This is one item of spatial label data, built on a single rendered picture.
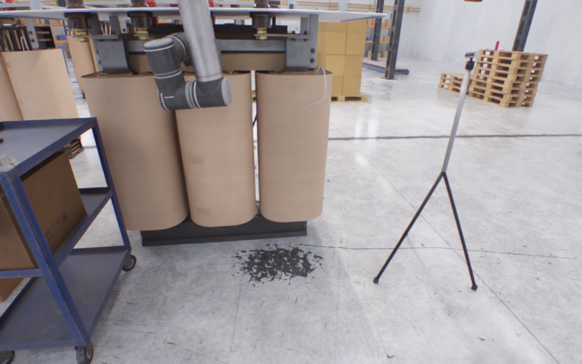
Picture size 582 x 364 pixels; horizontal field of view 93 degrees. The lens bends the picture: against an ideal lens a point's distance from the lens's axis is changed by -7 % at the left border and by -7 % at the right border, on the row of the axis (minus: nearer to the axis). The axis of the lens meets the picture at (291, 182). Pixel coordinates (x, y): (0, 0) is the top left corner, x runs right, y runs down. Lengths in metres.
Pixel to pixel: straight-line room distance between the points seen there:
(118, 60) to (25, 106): 2.32
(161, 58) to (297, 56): 0.68
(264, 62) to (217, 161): 0.58
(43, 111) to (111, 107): 2.20
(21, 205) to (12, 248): 0.20
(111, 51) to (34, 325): 1.28
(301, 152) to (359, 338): 0.98
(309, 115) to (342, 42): 4.81
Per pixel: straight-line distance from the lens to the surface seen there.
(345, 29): 6.39
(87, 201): 1.76
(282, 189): 1.75
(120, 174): 1.81
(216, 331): 1.59
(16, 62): 3.84
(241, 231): 2.06
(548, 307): 2.17
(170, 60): 1.22
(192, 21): 1.16
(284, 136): 1.62
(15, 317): 1.87
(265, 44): 1.63
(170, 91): 1.25
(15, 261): 1.36
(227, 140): 1.62
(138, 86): 1.64
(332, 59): 6.33
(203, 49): 1.16
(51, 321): 1.75
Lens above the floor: 1.25
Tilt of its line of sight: 26 degrees down
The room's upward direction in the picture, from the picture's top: 1 degrees clockwise
